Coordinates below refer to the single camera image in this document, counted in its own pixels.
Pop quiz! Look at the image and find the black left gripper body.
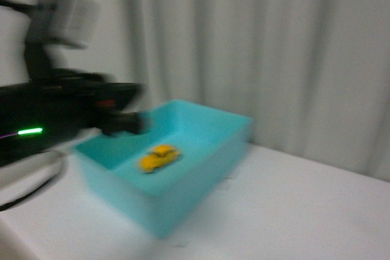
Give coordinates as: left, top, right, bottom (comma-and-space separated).
1, 72, 143, 166

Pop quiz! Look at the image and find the yellow beetle toy car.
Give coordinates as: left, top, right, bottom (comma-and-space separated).
138, 144, 182, 174

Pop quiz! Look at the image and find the light blue plastic bin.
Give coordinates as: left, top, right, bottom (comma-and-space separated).
76, 100, 252, 238

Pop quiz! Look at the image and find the grey pleated curtain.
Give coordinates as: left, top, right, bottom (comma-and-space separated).
125, 0, 389, 180

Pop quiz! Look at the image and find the black cable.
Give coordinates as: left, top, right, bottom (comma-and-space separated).
0, 150, 66, 212

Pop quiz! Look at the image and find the grey camera on gripper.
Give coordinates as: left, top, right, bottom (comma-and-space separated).
24, 0, 99, 80

